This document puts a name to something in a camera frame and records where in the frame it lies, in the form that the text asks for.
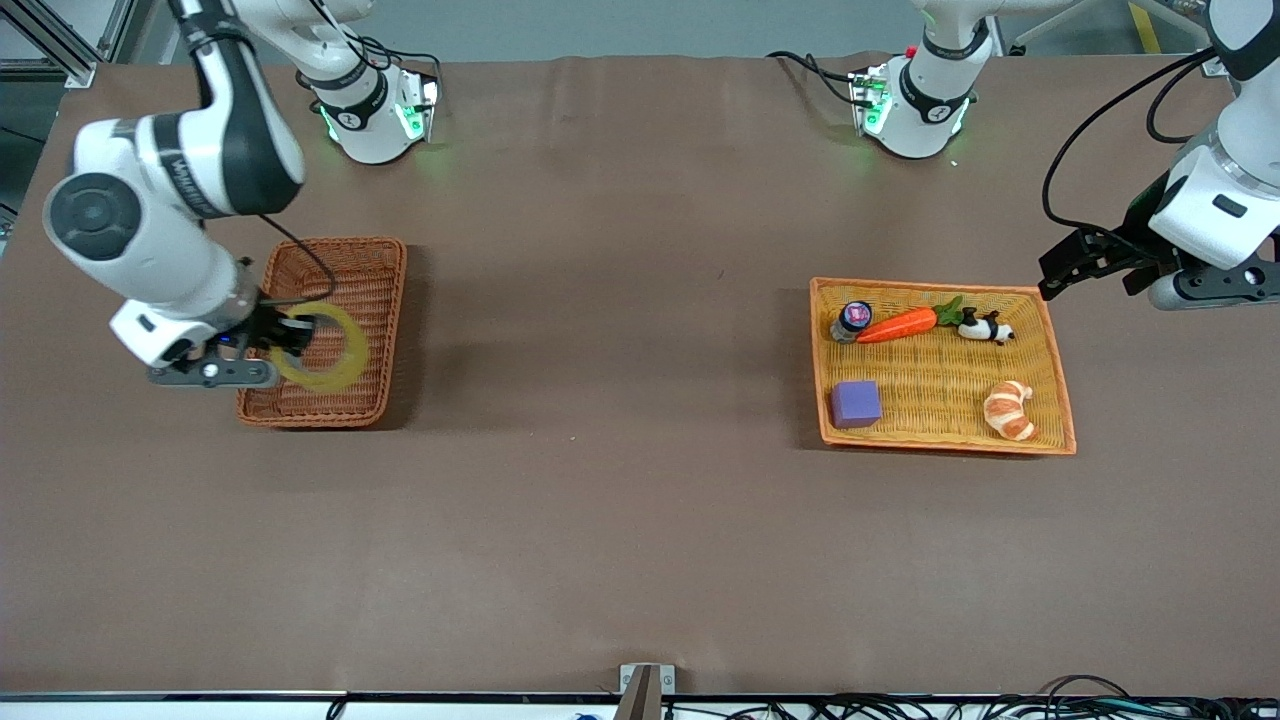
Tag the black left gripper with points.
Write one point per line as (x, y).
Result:
(1128, 243)

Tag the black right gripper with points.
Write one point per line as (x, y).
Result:
(262, 326)

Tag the yellowish clear tape roll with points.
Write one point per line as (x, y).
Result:
(357, 345)

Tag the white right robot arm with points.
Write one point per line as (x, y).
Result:
(130, 230)

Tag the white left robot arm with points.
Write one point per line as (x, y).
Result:
(930, 100)

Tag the brown woven deep basket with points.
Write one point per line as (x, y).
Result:
(340, 410)

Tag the orange woven shallow basket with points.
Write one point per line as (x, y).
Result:
(930, 370)

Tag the black and white panda toy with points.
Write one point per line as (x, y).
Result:
(985, 328)

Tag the toy croissant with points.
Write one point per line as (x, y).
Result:
(1008, 410)

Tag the orange toy carrot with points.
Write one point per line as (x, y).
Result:
(900, 325)

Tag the small bottle with dark cap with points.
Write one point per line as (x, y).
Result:
(855, 318)

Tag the purple cube block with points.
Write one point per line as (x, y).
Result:
(856, 405)

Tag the aluminium frame profile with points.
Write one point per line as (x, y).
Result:
(1100, 20)
(60, 50)

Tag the white table edge rail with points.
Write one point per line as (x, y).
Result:
(200, 705)

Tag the metal table edge bracket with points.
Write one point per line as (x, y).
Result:
(647, 690)

